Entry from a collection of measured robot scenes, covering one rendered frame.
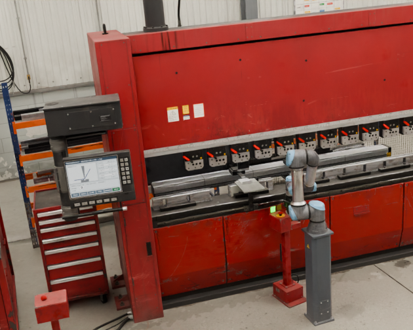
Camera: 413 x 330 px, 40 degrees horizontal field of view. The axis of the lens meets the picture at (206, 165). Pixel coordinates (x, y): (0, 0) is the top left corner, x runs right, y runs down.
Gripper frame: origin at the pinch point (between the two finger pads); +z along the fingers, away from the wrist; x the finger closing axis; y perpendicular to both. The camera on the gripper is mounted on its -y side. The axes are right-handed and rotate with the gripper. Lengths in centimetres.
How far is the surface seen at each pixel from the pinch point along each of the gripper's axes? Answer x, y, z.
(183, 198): 71, 53, -15
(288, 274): 6, -5, 51
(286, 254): 7.0, -3.3, 31.5
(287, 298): 13, -14, 67
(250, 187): 23.9, 23.6, -24.0
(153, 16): 78, 73, -161
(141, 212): 113, 41, -19
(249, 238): 24.4, 25.4, 24.3
